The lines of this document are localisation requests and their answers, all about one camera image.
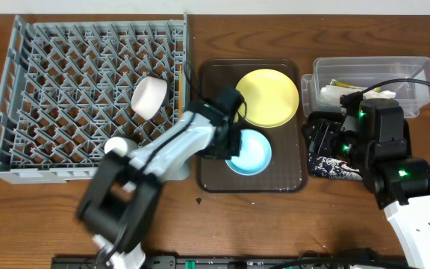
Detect spilled rice food scraps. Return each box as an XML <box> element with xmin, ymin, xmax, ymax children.
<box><xmin>308</xmin><ymin>153</ymin><xmax>363</xmax><ymax>181</ymax></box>

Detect grey plastic dish rack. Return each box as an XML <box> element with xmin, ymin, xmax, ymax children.
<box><xmin>0</xmin><ymin>17</ymin><xmax>190</xmax><ymax>184</ymax></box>

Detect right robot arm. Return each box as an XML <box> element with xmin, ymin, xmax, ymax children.
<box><xmin>302</xmin><ymin>96</ymin><xmax>430</xmax><ymax>268</ymax></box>

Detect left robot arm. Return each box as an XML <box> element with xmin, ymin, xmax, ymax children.
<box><xmin>76</xmin><ymin>88</ymin><xmax>246</xmax><ymax>268</ymax></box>

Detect yellow round plate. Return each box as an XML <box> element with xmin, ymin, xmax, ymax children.
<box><xmin>236</xmin><ymin>69</ymin><xmax>299</xmax><ymax>128</ymax></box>

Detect light blue bowl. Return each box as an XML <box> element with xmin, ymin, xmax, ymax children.
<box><xmin>225</xmin><ymin>129</ymin><xmax>272</xmax><ymax>176</ymax></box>

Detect white napkin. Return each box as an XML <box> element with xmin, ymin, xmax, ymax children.
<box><xmin>320</xmin><ymin>85</ymin><xmax>396</xmax><ymax>105</ymax></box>

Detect white cup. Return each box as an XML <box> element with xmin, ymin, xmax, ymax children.
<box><xmin>104</xmin><ymin>137</ymin><xmax>139</xmax><ymax>157</ymax></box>

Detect white pink bowl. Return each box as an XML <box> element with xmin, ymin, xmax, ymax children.
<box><xmin>131</xmin><ymin>76</ymin><xmax>168</xmax><ymax>120</ymax></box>

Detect black equipment rail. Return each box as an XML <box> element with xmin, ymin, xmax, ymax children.
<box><xmin>50</xmin><ymin>246</ymin><xmax>420</xmax><ymax>269</ymax></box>

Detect yellow green snack wrapper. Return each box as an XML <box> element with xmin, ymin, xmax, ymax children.
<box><xmin>326</xmin><ymin>79</ymin><xmax>366</xmax><ymax>93</ymax></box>

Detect black waste tray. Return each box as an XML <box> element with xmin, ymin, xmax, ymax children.
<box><xmin>306</xmin><ymin>111</ymin><xmax>412</xmax><ymax>181</ymax></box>

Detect clear plastic waste bin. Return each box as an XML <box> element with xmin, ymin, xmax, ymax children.
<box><xmin>301</xmin><ymin>56</ymin><xmax>430</xmax><ymax>118</ymax></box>

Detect dark brown serving tray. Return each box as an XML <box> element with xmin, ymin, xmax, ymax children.
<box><xmin>196</xmin><ymin>59</ymin><xmax>308</xmax><ymax>193</ymax></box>

